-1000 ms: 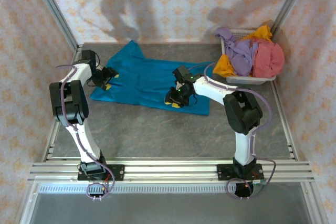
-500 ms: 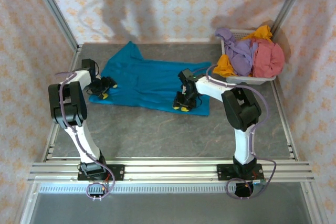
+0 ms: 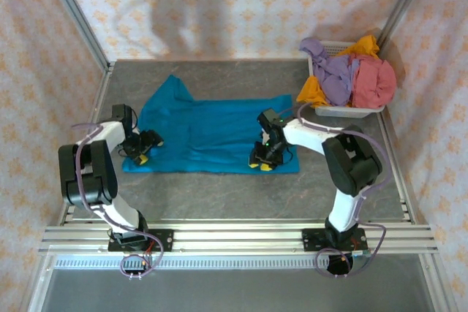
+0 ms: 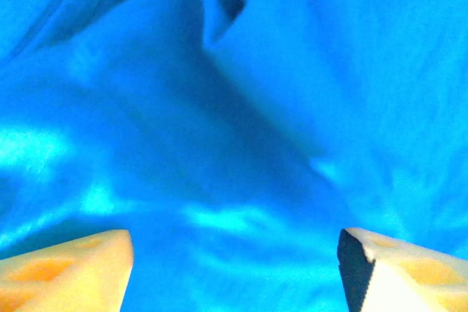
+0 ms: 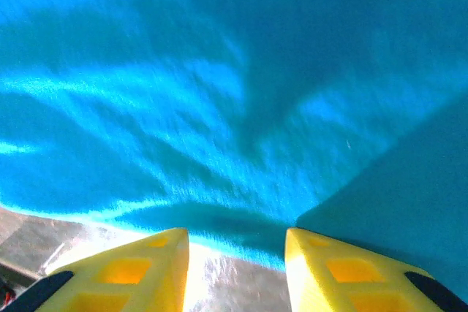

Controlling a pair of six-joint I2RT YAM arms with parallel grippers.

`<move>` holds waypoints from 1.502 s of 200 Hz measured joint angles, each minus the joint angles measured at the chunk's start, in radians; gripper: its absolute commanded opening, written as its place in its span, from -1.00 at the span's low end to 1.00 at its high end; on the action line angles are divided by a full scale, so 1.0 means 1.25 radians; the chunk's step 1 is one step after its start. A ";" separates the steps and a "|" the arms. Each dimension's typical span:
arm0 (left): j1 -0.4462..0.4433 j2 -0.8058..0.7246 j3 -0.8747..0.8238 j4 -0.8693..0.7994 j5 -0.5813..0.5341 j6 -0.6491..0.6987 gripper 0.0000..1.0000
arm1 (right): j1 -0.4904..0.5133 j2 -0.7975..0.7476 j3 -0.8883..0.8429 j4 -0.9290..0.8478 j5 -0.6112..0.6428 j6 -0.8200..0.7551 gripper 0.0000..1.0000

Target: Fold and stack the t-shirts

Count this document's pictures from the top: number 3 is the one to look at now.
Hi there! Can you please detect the white plastic basket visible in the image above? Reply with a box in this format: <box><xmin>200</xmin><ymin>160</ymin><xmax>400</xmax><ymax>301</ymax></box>
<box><xmin>309</xmin><ymin>39</ymin><xmax>387</xmax><ymax>119</ymax></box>

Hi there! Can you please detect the lavender t-shirt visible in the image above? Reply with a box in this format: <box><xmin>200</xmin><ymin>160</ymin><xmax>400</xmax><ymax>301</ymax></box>
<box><xmin>298</xmin><ymin>37</ymin><xmax>361</xmax><ymax>107</ymax></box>

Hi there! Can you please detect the aluminium frame post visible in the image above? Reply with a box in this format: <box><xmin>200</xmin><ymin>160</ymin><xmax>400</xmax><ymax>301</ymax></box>
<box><xmin>39</xmin><ymin>0</ymin><xmax>115</xmax><ymax>72</ymax></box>
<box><xmin>376</xmin><ymin>0</ymin><xmax>436</xmax><ymax>50</ymax></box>

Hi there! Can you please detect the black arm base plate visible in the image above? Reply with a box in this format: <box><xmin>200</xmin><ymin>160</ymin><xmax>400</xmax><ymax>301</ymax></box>
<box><xmin>302</xmin><ymin>227</ymin><xmax>369</xmax><ymax>253</ymax></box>
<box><xmin>107</xmin><ymin>229</ymin><xmax>175</xmax><ymax>253</ymax></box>

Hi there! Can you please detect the blue t-shirt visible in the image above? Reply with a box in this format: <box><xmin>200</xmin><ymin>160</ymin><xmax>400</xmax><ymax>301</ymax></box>
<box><xmin>121</xmin><ymin>74</ymin><xmax>301</xmax><ymax>175</ymax></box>

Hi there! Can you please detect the grey metal lower panel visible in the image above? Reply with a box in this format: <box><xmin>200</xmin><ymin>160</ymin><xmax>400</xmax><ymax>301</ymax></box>
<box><xmin>39</xmin><ymin>267</ymin><xmax>436</xmax><ymax>312</ymax></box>

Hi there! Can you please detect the aluminium table side rail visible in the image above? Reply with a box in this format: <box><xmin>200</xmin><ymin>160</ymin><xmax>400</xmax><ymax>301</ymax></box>
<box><xmin>380</xmin><ymin>110</ymin><xmax>418</xmax><ymax>225</ymax></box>
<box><xmin>58</xmin><ymin>61</ymin><xmax>116</xmax><ymax>225</ymax></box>

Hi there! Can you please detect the slotted metal cable duct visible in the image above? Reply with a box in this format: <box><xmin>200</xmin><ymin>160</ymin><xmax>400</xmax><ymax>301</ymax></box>
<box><xmin>54</xmin><ymin>255</ymin><xmax>421</xmax><ymax>271</ymax></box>

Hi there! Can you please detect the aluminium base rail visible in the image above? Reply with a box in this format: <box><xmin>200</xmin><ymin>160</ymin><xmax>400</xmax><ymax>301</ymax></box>
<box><xmin>38</xmin><ymin>222</ymin><xmax>439</xmax><ymax>254</ymax></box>

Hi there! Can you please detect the red t-shirt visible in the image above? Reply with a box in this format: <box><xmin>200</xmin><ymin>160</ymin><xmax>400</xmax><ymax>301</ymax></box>
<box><xmin>349</xmin><ymin>53</ymin><xmax>398</xmax><ymax>110</ymax></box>

